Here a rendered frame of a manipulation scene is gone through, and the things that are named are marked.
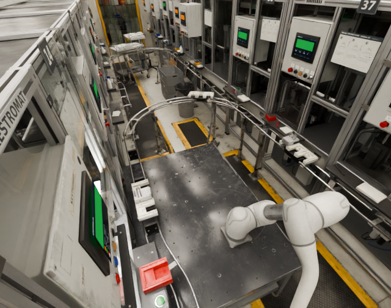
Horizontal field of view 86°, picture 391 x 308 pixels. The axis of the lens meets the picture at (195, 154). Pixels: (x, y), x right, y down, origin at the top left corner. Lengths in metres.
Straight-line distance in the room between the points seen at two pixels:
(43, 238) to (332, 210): 1.00
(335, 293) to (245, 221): 1.27
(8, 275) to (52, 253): 0.10
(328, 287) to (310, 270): 1.41
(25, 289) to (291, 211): 0.88
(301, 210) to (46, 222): 0.88
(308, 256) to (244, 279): 0.63
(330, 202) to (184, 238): 1.04
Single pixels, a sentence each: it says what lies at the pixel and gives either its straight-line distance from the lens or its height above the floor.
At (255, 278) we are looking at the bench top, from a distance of 1.62.
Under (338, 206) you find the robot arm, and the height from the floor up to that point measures 1.40.
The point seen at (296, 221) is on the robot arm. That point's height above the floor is 1.38.
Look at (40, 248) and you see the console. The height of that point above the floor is 1.82.
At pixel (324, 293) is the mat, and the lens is 2.48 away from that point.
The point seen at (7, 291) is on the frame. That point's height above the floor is 1.90.
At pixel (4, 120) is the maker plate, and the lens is 0.46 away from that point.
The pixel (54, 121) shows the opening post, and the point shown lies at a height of 1.89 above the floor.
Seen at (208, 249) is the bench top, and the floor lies 0.68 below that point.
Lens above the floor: 2.17
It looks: 40 degrees down
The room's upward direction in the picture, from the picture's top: 3 degrees counter-clockwise
